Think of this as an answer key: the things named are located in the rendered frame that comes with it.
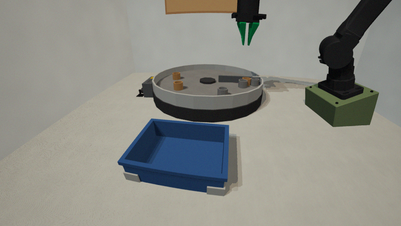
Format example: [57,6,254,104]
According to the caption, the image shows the grey metal bushing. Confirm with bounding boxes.
[217,86,228,95]
[238,79,247,88]
[250,78,259,87]

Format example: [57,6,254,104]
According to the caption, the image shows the blue open tray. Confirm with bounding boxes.
[118,119,229,196]

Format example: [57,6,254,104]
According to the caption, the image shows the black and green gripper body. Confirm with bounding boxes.
[232,0,267,23]

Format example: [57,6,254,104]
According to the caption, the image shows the grey round turntable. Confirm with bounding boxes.
[136,64,263,123]

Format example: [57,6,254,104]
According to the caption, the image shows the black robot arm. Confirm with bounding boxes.
[318,0,392,100]

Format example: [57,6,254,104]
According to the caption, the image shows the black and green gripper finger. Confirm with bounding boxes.
[237,22,246,45]
[248,22,259,46]

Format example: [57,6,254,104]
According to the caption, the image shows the bronze bushing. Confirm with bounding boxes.
[173,81,183,91]
[172,72,181,80]
[242,77,251,86]

